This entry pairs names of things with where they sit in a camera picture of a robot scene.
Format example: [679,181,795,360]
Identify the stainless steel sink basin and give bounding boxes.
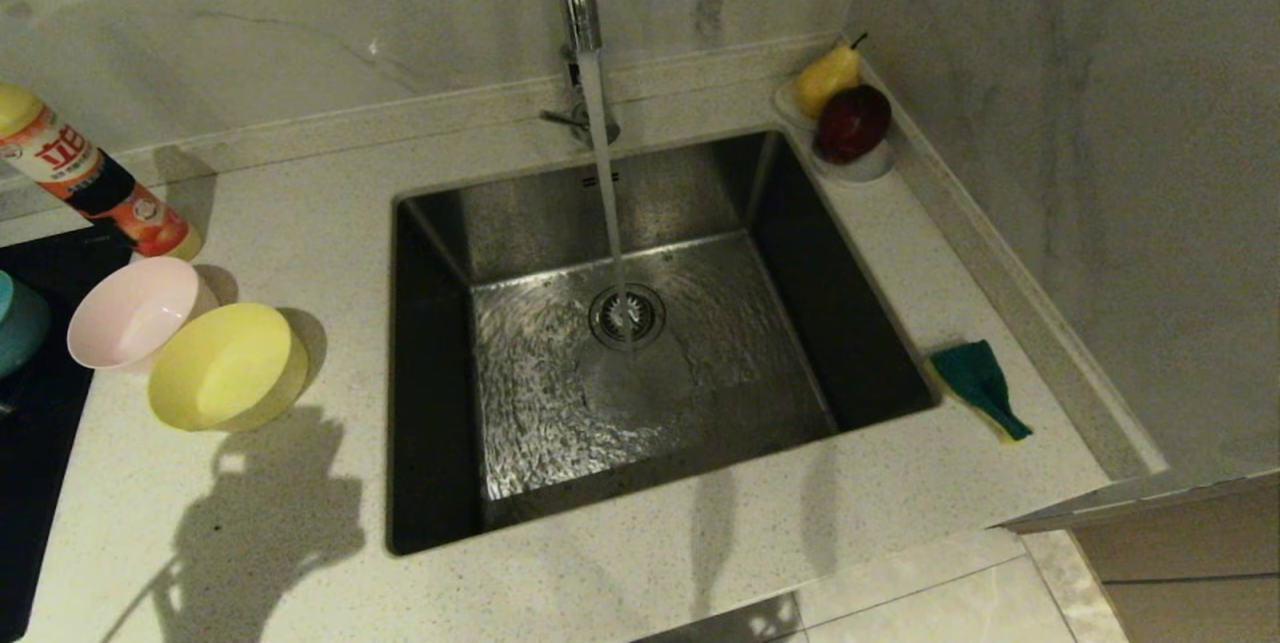
[383,126,943,560]

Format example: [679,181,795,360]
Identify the yellow pear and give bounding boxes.
[795,33,869,119]

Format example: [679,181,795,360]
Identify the yellow plastic bowl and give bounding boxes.
[148,302,310,433]

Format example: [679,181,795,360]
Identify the black induction cooktop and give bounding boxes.
[0,226,133,643]

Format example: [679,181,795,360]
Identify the dark red apple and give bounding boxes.
[815,84,894,166]

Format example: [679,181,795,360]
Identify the pink plastic bowl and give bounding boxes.
[66,256,218,372]

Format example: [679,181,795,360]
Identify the yellow dish soap bottle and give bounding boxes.
[0,83,203,262]

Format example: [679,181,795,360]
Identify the blue plastic bowl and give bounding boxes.
[0,270,51,381]

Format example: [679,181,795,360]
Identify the yellow green sponge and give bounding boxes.
[925,340,1034,446]

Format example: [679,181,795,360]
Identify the round metal drain strainer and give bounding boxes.
[588,283,667,352]

